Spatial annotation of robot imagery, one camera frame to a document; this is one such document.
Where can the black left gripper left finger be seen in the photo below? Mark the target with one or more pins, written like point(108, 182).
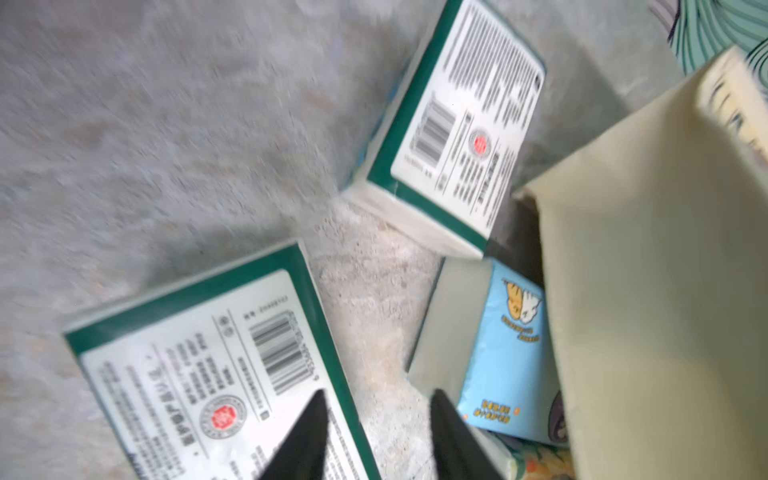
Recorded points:
point(302, 453)

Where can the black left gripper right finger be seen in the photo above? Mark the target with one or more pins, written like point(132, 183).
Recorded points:
point(456, 453)

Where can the floral canvas tote bag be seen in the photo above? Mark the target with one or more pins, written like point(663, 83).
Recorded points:
point(654, 251)

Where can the green tissue pack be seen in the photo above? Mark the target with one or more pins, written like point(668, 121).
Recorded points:
point(441, 158)
point(205, 377)

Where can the blue dog tissue pack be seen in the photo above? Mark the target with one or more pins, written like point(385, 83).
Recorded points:
point(485, 342)

